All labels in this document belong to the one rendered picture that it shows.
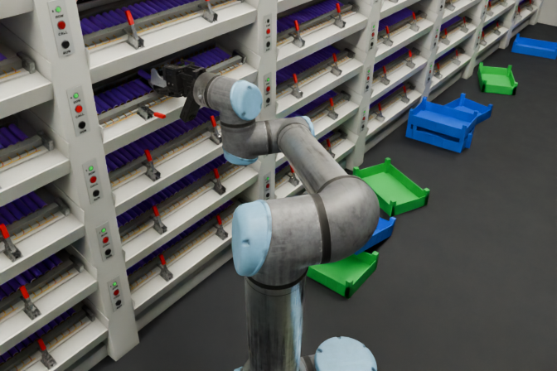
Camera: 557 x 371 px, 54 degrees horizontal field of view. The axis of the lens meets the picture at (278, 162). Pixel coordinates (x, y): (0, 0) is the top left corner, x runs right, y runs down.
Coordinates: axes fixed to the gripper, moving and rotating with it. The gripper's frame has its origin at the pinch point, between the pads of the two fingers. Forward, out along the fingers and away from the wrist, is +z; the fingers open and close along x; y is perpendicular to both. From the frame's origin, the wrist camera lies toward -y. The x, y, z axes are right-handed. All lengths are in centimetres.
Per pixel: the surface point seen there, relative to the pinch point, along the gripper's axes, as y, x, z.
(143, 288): -65, 18, 1
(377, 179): -82, -106, -15
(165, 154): -23.8, 0.2, 0.9
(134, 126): -6.2, 14.4, -7.2
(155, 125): -8.7, 7.8, -7.1
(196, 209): -45.8, -5.3, -2.9
